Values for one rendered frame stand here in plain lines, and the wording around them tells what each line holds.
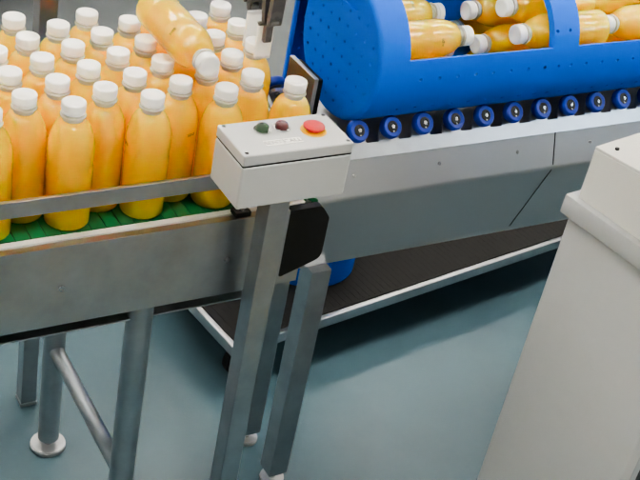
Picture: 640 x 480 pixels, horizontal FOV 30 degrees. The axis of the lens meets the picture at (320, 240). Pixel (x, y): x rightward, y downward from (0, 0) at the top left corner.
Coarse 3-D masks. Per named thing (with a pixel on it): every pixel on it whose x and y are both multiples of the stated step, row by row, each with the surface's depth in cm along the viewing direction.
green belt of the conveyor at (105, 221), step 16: (176, 208) 205; (192, 208) 206; (224, 208) 207; (16, 224) 193; (32, 224) 194; (96, 224) 197; (112, 224) 198; (128, 224) 198; (0, 240) 188; (16, 240) 189
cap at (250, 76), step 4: (248, 68) 204; (252, 68) 204; (244, 72) 202; (248, 72) 202; (252, 72) 203; (256, 72) 203; (260, 72) 203; (244, 76) 202; (248, 76) 201; (252, 76) 201; (256, 76) 202; (260, 76) 202; (264, 76) 203; (244, 80) 202; (248, 80) 202; (252, 80) 201; (256, 80) 202; (260, 80) 202; (248, 84) 202; (252, 84) 202; (256, 84) 202; (260, 84) 203
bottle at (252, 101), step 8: (240, 80) 204; (240, 88) 204; (248, 88) 202; (256, 88) 203; (240, 96) 203; (248, 96) 203; (256, 96) 203; (264, 96) 204; (240, 104) 203; (248, 104) 203; (256, 104) 203; (264, 104) 204; (248, 112) 203; (256, 112) 204; (264, 112) 205; (248, 120) 204; (256, 120) 204
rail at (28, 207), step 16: (192, 176) 199; (208, 176) 200; (80, 192) 189; (96, 192) 190; (112, 192) 192; (128, 192) 193; (144, 192) 195; (160, 192) 197; (176, 192) 198; (192, 192) 200; (0, 208) 183; (16, 208) 184; (32, 208) 186; (48, 208) 187; (64, 208) 189; (80, 208) 190
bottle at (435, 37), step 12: (420, 24) 223; (432, 24) 225; (444, 24) 226; (420, 36) 222; (432, 36) 224; (444, 36) 225; (456, 36) 227; (420, 48) 223; (432, 48) 225; (444, 48) 226; (456, 48) 229
